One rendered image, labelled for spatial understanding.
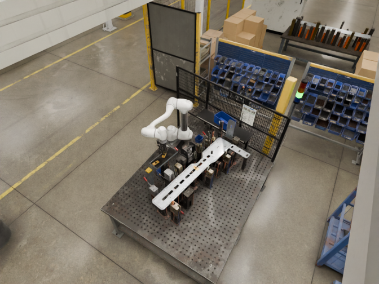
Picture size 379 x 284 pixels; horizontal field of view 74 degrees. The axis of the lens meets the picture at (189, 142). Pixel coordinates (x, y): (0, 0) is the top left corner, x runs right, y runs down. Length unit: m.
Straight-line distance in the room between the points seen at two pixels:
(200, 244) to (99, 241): 1.58
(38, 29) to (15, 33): 0.05
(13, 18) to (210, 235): 2.82
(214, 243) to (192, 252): 0.27
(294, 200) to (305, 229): 0.48
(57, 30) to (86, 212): 3.75
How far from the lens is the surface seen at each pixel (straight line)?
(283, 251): 4.02
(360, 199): 0.44
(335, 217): 4.36
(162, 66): 5.77
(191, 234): 3.11
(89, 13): 0.75
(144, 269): 3.74
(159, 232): 3.13
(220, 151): 3.44
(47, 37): 0.69
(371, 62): 5.71
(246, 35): 7.34
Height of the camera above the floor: 3.55
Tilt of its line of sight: 46 degrees down
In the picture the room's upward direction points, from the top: 1 degrees clockwise
